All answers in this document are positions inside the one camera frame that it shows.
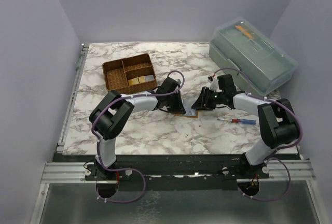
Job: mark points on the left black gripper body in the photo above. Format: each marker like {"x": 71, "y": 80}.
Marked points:
{"x": 166, "y": 106}

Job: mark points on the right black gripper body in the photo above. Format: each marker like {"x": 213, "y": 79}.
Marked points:
{"x": 223, "y": 94}

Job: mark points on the yellow leather card holder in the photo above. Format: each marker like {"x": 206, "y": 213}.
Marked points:
{"x": 182, "y": 115}

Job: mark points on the white silver credit card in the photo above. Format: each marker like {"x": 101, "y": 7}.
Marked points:
{"x": 187, "y": 104}

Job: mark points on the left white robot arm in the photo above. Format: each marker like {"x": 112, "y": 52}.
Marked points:
{"x": 112, "y": 113}

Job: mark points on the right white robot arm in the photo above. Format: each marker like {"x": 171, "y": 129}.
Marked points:
{"x": 279, "y": 127}

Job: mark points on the red blue screwdriver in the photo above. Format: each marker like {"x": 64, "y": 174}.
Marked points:
{"x": 241, "y": 121}

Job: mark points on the brown woven basket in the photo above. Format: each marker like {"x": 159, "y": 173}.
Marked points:
{"x": 118, "y": 72}

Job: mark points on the clear lid plastic toolbox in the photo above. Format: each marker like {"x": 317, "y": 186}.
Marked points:
{"x": 258, "y": 65}

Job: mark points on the orange tool inside toolbox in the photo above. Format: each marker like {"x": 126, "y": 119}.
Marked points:
{"x": 244, "y": 32}

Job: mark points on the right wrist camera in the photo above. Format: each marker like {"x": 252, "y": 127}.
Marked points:
{"x": 214, "y": 86}

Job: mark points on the aluminium rail frame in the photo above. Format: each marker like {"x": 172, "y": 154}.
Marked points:
{"x": 70, "y": 130}

